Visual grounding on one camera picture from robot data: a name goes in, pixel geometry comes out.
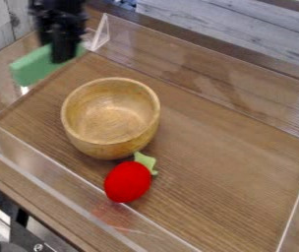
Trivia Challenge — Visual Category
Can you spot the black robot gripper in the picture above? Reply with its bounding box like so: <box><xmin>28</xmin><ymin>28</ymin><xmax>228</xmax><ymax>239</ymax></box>
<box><xmin>30</xmin><ymin>0</ymin><xmax>89</xmax><ymax>64</ymax></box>

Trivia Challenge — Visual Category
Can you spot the green rectangular block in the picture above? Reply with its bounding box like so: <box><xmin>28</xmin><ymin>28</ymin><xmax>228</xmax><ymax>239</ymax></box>
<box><xmin>10</xmin><ymin>41</ymin><xmax>89</xmax><ymax>88</ymax></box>

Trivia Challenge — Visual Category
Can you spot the brown wooden bowl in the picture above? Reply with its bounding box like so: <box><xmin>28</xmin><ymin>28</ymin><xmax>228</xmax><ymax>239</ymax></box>
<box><xmin>60</xmin><ymin>77</ymin><xmax>161</xmax><ymax>160</ymax></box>

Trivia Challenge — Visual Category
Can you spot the red plush strawberry toy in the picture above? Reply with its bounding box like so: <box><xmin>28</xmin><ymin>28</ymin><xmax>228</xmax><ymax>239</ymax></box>
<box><xmin>105</xmin><ymin>152</ymin><xmax>159</xmax><ymax>203</ymax></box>

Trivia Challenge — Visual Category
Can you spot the clear acrylic tray enclosure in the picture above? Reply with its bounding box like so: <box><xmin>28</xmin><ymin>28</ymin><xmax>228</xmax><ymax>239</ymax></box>
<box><xmin>0</xmin><ymin>13</ymin><xmax>299</xmax><ymax>252</ymax></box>

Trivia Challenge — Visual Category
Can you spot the black metal frame bracket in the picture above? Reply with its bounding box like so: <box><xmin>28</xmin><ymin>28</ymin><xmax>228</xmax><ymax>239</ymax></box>
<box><xmin>11</xmin><ymin>210</ymin><xmax>58</xmax><ymax>252</ymax></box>

